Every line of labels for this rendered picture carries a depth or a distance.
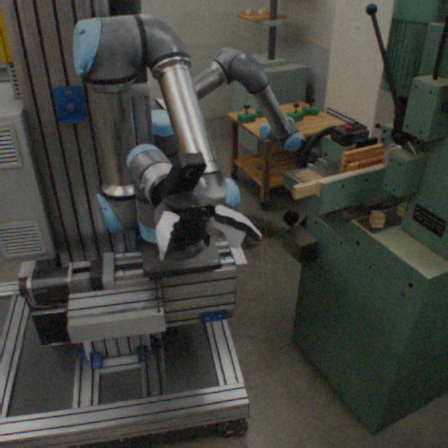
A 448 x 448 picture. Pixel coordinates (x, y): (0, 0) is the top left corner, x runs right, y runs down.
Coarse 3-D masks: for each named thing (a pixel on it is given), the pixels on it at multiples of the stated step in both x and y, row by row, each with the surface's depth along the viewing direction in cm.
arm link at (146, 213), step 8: (136, 200) 88; (144, 200) 86; (144, 208) 87; (152, 208) 86; (144, 216) 88; (152, 216) 87; (144, 224) 89; (152, 224) 88; (144, 232) 90; (152, 232) 90; (152, 240) 91
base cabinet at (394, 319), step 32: (320, 224) 164; (320, 256) 170; (352, 256) 152; (320, 288) 175; (352, 288) 156; (384, 288) 140; (320, 320) 181; (352, 320) 161; (384, 320) 144; (416, 320) 131; (320, 352) 188; (352, 352) 165; (384, 352) 148; (416, 352) 144; (352, 384) 171; (384, 384) 152; (416, 384) 159; (384, 416) 161
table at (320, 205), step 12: (312, 168) 157; (324, 168) 158; (336, 168) 158; (288, 180) 155; (300, 180) 150; (348, 192) 144; (360, 192) 146; (372, 192) 149; (384, 192) 152; (312, 204) 145; (324, 204) 141; (336, 204) 144; (348, 204) 147
